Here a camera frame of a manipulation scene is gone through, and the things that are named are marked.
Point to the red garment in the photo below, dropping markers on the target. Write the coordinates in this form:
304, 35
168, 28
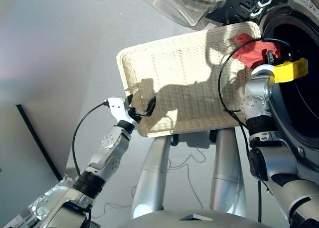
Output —
249, 56

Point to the pale woven basket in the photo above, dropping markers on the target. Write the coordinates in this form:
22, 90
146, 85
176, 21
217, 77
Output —
179, 70

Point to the round washing machine door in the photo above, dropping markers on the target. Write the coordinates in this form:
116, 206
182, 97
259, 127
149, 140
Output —
194, 3

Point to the silver robot torso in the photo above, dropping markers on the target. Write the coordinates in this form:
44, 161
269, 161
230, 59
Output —
162, 220

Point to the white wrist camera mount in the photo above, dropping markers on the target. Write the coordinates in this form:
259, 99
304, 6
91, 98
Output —
117, 107

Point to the yellow wrist camera mount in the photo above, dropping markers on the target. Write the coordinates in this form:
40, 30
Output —
289, 70

